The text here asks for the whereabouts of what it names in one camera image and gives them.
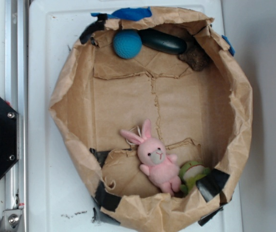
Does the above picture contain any blue textured ball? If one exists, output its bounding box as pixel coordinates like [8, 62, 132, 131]
[113, 29, 142, 59]

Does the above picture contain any pink plush bunny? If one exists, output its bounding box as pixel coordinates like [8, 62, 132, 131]
[120, 119, 181, 196]

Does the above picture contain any brown paper bag bin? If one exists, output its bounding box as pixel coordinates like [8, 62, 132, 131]
[49, 7, 252, 232]

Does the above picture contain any green plush frog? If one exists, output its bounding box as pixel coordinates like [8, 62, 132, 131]
[179, 160, 211, 195]

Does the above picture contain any dark teal oval object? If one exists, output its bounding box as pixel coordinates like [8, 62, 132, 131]
[138, 29, 187, 55]

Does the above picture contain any aluminium extrusion rail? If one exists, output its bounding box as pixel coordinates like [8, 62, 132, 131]
[0, 0, 30, 232]

